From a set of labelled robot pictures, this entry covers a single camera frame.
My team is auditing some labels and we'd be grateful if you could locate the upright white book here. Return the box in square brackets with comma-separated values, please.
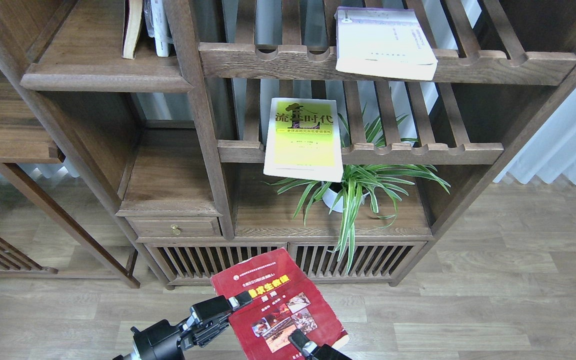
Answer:
[150, 0, 172, 58]

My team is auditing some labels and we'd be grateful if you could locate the red cover book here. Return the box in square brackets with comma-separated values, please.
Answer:
[210, 248, 350, 360]

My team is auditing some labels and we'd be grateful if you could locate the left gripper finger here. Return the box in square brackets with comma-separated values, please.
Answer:
[189, 291, 253, 328]

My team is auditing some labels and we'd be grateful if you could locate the yellow green cover book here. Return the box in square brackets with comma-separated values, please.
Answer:
[263, 97, 343, 183]

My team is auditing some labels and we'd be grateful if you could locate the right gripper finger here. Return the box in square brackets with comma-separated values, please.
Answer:
[288, 329, 351, 360]

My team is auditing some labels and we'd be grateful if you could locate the white plant pot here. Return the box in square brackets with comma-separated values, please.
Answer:
[320, 181, 348, 213]

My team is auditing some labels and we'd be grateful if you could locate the green spider plant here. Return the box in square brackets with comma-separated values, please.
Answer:
[266, 104, 453, 275]

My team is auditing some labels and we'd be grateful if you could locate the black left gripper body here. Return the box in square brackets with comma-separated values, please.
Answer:
[114, 318, 230, 360]

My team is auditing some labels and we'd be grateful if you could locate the white cover book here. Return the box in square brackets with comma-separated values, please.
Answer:
[335, 6, 438, 81]

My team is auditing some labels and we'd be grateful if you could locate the dark wooden bookshelf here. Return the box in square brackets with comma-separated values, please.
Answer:
[0, 0, 576, 287]

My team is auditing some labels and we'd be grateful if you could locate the brass drawer knob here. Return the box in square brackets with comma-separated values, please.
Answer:
[170, 224, 181, 236]

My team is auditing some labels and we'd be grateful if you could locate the upright tan book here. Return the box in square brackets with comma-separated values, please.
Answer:
[122, 0, 144, 60]

